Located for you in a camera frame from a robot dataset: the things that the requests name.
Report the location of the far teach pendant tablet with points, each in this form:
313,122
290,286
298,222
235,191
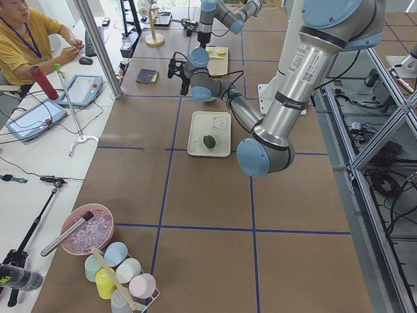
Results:
83,89

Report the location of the white bear tray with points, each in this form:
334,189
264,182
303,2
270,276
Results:
216,124

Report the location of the blue cup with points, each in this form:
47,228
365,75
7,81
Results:
115,254

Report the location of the aluminium frame post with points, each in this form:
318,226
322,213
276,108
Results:
88,20

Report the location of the metal ice scoop stick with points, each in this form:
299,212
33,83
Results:
60,239

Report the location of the metal grabber stick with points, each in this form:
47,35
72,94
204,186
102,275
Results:
82,138

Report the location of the dark sponge cloth pad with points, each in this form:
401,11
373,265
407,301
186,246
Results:
147,76

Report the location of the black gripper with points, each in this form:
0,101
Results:
204,36
184,79

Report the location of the grey cup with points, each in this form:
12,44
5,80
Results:
119,304

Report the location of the teach pendant tablet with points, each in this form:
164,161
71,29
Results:
35,121
83,89

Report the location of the green cup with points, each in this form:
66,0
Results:
91,267

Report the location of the green wrist watch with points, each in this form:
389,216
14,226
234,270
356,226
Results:
9,177

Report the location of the white cup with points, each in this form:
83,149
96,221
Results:
127,270

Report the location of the person in yellow shirt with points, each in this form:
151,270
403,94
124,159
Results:
25,42

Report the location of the wooden cutting board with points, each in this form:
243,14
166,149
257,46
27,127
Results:
218,67

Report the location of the black computer mouse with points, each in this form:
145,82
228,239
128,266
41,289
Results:
85,61

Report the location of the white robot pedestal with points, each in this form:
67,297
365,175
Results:
266,92

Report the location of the red bottle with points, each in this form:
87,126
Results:
43,82

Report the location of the dark wooden tray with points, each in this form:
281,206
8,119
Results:
162,19

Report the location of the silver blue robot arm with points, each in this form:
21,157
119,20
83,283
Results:
328,28
211,10

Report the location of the black selfie stick tripod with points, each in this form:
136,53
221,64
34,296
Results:
17,257

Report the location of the white wire cup rack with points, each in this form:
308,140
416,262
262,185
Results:
118,271

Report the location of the black keyboard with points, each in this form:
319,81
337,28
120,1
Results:
89,48

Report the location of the wooden stick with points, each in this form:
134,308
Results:
108,270

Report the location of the green ceramic bowl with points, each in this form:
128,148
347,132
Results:
208,100

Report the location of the wooden mug tree stand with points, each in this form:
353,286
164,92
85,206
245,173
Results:
154,39

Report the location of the pink bowl with ice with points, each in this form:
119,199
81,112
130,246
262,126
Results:
95,233

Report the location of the steel scoop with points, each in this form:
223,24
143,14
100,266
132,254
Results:
186,23

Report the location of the pink cup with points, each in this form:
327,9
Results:
142,286

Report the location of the green lime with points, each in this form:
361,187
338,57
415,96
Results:
209,141

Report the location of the yellow cup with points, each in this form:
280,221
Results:
104,284

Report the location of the near teach pendant tablet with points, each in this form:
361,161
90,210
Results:
35,121

